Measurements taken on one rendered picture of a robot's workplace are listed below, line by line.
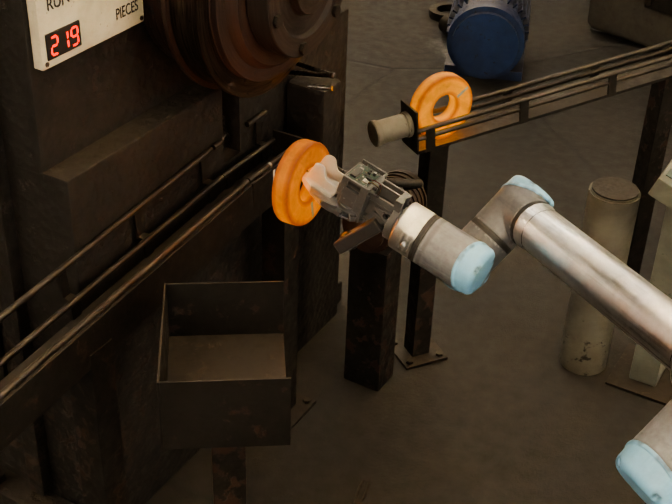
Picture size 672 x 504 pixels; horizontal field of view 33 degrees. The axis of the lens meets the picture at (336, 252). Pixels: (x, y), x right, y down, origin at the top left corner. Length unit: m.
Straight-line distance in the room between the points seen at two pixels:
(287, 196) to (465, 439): 0.98
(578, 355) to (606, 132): 1.41
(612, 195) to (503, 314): 0.59
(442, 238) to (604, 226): 0.88
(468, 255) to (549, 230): 0.15
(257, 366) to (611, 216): 1.08
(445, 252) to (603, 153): 2.18
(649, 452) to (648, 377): 1.33
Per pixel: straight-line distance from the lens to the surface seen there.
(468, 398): 2.86
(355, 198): 1.95
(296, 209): 2.01
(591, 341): 2.92
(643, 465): 1.65
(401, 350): 2.97
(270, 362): 1.97
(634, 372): 2.99
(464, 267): 1.90
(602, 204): 2.71
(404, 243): 1.92
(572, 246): 1.90
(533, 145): 4.03
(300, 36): 2.14
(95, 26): 1.99
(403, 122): 2.56
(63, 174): 2.00
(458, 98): 2.62
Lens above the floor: 1.84
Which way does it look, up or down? 33 degrees down
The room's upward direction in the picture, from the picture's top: 2 degrees clockwise
